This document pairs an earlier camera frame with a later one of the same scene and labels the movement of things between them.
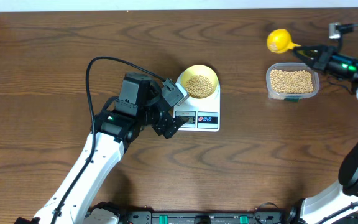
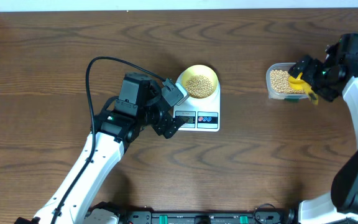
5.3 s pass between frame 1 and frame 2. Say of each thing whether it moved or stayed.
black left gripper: stayed
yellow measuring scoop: moved
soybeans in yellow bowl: stayed
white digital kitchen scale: stayed
